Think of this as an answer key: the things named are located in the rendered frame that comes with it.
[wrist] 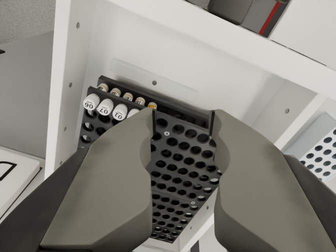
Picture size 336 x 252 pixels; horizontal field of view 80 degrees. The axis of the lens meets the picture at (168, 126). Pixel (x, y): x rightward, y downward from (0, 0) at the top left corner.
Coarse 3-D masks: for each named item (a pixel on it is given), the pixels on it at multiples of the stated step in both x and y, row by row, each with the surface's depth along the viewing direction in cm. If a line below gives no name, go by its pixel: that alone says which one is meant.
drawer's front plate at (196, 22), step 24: (120, 0) 13; (144, 0) 13; (168, 0) 13; (168, 24) 13; (192, 24) 13; (216, 24) 13; (216, 48) 14; (240, 48) 14; (264, 48) 14; (288, 48) 21; (288, 72) 15; (312, 72) 14
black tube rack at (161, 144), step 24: (120, 96) 23; (144, 96) 23; (96, 120) 21; (120, 120) 25; (192, 120) 24; (168, 144) 22; (192, 144) 22; (168, 168) 25; (192, 168) 24; (216, 168) 24; (168, 192) 27; (192, 192) 26; (168, 216) 30; (192, 216) 29; (168, 240) 33
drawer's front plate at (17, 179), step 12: (0, 156) 34; (12, 156) 35; (0, 168) 33; (24, 168) 34; (36, 168) 35; (12, 180) 32; (24, 180) 33; (0, 192) 30; (12, 192) 31; (0, 204) 29; (0, 216) 29
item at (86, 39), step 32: (64, 0) 16; (96, 0) 21; (64, 32) 17; (96, 32) 23; (128, 32) 22; (160, 32) 22; (64, 64) 19; (96, 64) 24; (160, 64) 24; (192, 64) 24; (224, 64) 24; (64, 96) 21; (160, 96) 26; (224, 96) 26; (256, 96) 25; (288, 96) 22; (320, 96) 19; (64, 128) 25; (256, 128) 26; (288, 128) 21; (64, 160) 30; (192, 224) 35
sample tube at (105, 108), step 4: (116, 88) 22; (112, 92) 21; (116, 92) 22; (120, 92) 23; (104, 100) 19; (108, 100) 20; (100, 104) 19; (104, 104) 19; (108, 104) 19; (112, 104) 20; (100, 108) 19; (104, 108) 19; (108, 108) 19; (112, 108) 20; (100, 112) 19; (104, 112) 19; (108, 112) 19
